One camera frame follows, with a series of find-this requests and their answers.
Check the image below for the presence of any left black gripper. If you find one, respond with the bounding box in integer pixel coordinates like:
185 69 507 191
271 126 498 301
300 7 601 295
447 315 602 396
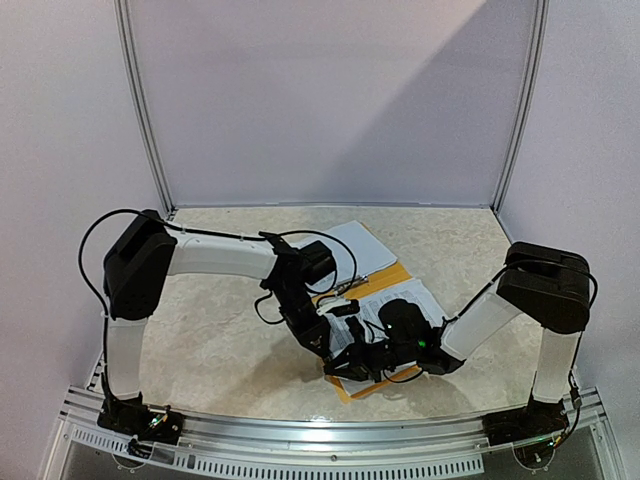
271 284 332 360

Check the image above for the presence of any stack of printed papers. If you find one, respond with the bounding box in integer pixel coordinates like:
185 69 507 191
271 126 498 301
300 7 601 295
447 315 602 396
324 299 442 384

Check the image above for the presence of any chrome folder spring clip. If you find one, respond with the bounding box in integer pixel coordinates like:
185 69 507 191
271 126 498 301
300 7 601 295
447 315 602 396
335 275 369 295

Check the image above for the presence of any orange file folder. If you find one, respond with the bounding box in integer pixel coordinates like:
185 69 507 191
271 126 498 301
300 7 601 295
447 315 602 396
327 260 445 404

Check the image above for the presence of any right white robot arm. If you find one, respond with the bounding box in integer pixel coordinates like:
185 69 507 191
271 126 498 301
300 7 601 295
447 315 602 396
324 241 598 436

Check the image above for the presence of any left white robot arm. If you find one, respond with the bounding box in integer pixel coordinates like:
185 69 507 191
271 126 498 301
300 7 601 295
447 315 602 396
103 210 336 434

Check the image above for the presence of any aluminium front rail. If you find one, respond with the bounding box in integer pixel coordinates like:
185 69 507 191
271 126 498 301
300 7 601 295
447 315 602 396
43 387 624 479

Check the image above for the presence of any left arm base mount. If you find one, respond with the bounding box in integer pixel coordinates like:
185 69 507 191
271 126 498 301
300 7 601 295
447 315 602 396
97 373 185 445

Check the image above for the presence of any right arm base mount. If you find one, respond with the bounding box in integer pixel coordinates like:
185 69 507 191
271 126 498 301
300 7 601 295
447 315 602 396
481 396 579 447

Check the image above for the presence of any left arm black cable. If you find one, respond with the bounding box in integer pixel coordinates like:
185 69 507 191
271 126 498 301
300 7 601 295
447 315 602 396
77 208 151 316

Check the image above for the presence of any left aluminium frame post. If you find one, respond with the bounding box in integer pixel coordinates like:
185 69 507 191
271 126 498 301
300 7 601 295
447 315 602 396
114 0 176 216

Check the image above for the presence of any aluminium frame post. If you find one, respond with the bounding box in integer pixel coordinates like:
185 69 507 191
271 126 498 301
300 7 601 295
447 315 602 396
114 0 176 216
491 0 549 216

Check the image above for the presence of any right aluminium frame post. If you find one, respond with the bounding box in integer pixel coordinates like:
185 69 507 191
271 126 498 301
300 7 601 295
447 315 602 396
491 0 549 216

